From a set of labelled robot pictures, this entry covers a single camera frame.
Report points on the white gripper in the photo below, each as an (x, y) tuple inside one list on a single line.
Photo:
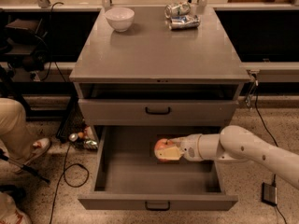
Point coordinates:
[(189, 146)]

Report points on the red apple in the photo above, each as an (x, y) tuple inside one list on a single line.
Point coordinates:
[(163, 143)]

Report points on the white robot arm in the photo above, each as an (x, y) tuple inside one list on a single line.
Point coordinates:
[(233, 143)]

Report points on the open lower grey drawer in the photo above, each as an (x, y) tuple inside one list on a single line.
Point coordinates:
[(129, 177)]

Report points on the grey drawer cabinet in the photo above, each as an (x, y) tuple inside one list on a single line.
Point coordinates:
[(152, 62)]

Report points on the closed upper grey drawer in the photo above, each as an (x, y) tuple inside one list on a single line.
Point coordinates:
[(157, 112)]

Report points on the pile of cans on floor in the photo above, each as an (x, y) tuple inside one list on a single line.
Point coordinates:
[(84, 139)]

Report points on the black power adapter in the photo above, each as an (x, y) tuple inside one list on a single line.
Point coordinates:
[(269, 194)]

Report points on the blue silver soda can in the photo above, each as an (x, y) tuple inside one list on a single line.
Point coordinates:
[(184, 22)]

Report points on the white sneaker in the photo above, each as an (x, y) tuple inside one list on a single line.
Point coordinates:
[(37, 149)]

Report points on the white ceramic bowl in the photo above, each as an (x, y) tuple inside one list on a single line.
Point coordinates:
[(120, 18)]

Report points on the green white soda can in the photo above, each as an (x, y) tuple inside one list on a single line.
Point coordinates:
[(177, 9)]

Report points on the person leg beige trousers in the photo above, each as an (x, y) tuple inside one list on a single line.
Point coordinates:
[(13, 130)]

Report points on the black tripod leg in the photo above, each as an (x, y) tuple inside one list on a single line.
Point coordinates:
[(22, 166)]

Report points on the black equipment on left shelf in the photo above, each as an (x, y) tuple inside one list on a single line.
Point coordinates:
[(24, 45)]

